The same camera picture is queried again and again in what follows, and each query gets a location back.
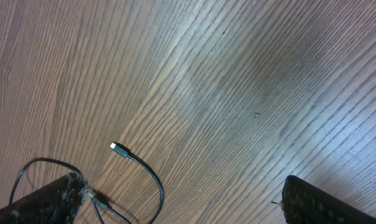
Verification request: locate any thin black short cable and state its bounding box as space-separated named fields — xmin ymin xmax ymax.
xmin=9 ymin=141 xmax=165 ymax=224

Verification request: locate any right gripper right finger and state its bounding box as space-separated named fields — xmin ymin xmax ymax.
xmin=280 ymin=175 xmax=376 ymax=224

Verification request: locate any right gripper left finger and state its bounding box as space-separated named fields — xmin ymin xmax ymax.
xmin=0 ymin=172 xmax=90 ymax=224

